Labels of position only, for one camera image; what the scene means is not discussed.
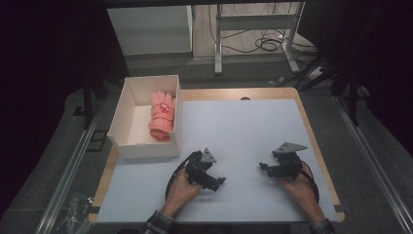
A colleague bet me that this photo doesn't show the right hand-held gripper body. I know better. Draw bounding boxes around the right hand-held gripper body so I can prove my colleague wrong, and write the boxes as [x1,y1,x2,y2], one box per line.
[271,141,309,181]

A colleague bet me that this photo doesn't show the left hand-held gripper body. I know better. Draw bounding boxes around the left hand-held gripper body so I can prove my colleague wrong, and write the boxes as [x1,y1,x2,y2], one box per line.
[185,147,218,190]

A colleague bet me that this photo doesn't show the pink glove with red print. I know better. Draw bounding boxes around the pink glove with red print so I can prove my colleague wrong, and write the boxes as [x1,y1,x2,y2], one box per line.
[148,90,177,142]

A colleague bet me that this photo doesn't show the white cardboard box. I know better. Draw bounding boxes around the white cardboard box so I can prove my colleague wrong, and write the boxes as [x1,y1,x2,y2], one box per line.
[106,74,185,160]

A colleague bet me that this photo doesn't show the person's left hand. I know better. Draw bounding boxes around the person's left hand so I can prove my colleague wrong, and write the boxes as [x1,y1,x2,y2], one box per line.
[160,167,205,218]

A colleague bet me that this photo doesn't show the person's right hand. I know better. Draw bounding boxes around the person's right hand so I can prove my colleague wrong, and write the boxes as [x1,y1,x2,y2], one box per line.
[278,161,326,224]

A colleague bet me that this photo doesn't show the light grey table mat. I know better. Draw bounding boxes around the light grey table mat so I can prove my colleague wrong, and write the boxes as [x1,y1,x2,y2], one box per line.
[95,98,339,224]

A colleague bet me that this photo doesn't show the black stand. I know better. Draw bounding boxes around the black stand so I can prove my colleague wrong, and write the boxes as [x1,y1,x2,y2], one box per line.
[72,73,109,131]
[330,58,372,128]

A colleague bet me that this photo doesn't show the white power strip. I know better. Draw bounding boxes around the white power strip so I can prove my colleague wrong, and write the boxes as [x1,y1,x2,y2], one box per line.
[306,65,324,81]

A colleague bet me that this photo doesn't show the clear plastic bag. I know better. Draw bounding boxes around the clear plastic bag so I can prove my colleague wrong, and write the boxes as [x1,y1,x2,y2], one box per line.
[53,192,95,234]

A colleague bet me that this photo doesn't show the white cabinet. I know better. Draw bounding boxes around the white cabinet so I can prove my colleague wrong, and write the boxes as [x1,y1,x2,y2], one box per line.
[107,4,194,57]

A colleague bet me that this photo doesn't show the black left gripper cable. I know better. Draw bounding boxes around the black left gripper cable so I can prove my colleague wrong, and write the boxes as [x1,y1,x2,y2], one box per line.
[164,151,197,203]

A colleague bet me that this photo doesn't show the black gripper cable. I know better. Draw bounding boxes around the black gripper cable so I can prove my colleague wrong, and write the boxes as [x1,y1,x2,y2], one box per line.
[300,160,321,205]
[164,151,197,203]

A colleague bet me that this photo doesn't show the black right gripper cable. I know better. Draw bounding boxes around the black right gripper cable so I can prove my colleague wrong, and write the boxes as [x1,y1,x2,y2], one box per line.
[300,160,321,205]

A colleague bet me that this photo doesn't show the metal floor rail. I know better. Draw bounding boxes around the metal floor rail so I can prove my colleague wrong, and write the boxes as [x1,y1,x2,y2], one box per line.
[33,99,105,234]
[332,95,413,234]

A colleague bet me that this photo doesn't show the black floor bracket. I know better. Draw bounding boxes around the black floor bracket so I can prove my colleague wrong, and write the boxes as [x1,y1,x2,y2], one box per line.
[85,129,109,153]

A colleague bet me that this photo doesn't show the black floor cables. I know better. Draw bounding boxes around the black floor cables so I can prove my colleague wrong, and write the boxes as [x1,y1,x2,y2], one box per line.
[207,2,319,56]

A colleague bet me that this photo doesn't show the grey metal desk frame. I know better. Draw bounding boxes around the grey metal desk frame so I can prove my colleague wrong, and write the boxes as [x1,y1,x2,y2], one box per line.
[213,1,307,76]

